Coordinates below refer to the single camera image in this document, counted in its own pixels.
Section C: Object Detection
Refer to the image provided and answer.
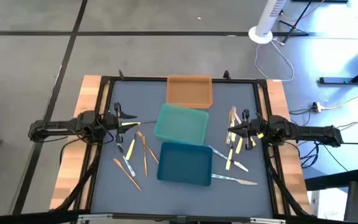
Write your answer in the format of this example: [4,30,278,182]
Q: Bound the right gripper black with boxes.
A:
[227,108,264,151]

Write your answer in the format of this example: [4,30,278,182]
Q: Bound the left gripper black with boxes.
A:
[103,102,138,144]

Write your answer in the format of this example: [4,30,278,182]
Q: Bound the blue plastic bin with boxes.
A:
[156,141,214,187]

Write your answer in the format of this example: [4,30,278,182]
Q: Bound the blue-grey table mat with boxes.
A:
[90,79,275,218]

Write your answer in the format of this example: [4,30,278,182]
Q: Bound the green plastic bin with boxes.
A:
[153,103,210,147]

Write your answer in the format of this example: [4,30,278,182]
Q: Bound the orange plastic bin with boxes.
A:
[165,74,214,110]

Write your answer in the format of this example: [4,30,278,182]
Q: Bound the silver aluminium extrusion bar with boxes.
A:
[76,213,115,224]
[249,217,287,224]

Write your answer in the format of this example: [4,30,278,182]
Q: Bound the black desk foot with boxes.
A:
[305,167,358,191]

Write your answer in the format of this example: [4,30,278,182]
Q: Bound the black desk base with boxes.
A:
[318,62,358,85]

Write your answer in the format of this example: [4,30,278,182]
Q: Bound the white tower fan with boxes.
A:
[248,0,287,45]

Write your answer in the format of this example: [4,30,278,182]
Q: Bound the black tripod stand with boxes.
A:
[278,0,313,44]

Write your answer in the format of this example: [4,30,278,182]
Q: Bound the black rig crossbar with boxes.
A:
[0,208,358,224]

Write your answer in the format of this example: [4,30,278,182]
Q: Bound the black table frame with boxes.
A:
[73,70,315,220]

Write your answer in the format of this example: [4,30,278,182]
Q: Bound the black floor cables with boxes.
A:
[289,107,358,174]

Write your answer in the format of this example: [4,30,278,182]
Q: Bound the black cable conduit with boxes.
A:
[267,146,312,218]
[53,136,103,213]

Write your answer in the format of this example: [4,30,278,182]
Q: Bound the white fan cable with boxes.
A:
[254,39,295,82]

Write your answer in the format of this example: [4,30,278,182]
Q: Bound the beige floor cable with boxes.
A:
[320,86,358,110]

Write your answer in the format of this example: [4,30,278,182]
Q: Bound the yellow hanging cable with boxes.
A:
[280,0,326,22]

